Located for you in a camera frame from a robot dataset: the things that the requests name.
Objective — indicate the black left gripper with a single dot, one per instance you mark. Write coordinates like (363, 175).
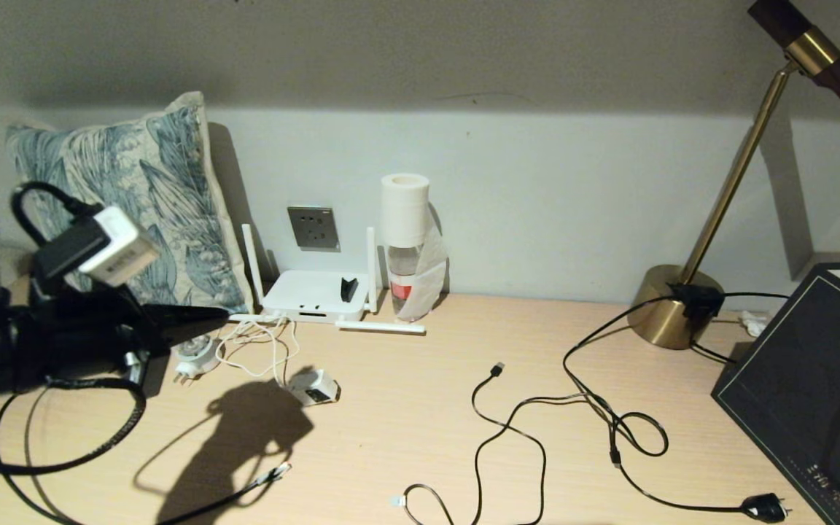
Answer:
(84, 335)

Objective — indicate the white power adapter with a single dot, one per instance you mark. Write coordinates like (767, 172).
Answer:
(312, 386)

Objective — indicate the white round plug adapter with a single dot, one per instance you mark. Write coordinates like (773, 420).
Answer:
(197, 357)

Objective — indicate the white router with antennas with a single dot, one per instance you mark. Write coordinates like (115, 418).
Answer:
(310, 292)

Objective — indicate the blue leaf print pillow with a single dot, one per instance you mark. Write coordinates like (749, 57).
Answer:
(172, 182)

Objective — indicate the small black clip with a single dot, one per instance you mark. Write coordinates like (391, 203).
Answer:
(348, 289)

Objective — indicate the clear bottle red label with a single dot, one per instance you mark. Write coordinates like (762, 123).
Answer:
(404, 292)

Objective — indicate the white toilet paper roll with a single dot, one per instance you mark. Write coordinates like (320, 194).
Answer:
(405, 208)

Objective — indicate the brass desk lamp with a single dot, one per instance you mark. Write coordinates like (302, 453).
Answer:
(657, 313)

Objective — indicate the black power adapter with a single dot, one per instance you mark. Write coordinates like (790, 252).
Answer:
(698, 300)

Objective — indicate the black box gold trim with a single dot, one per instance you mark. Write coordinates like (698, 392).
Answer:
(792, 364)

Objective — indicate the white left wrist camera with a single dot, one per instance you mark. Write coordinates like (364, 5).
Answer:
(125, 251)

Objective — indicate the grey metal wall socket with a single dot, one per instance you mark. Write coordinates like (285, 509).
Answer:
(314, 227)

